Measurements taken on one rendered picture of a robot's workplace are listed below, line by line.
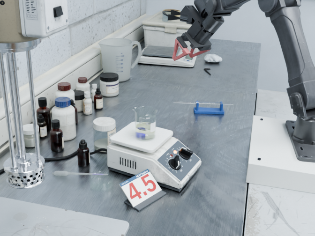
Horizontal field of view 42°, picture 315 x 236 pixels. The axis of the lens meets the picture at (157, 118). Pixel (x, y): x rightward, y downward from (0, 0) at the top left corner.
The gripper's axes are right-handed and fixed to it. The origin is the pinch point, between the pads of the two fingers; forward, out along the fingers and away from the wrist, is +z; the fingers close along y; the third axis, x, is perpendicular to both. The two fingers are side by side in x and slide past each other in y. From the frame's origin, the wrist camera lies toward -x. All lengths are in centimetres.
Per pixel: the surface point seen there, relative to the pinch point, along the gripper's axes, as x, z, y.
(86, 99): -0.5, 16.2, 34.7
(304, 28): -3, -3, -109
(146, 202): 40, -6, 56
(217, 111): 23.7, -0.2, 3.6
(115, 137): 23, -4, 52
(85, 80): -9.0, 18.0, 29.0
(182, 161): 36, -10, 43
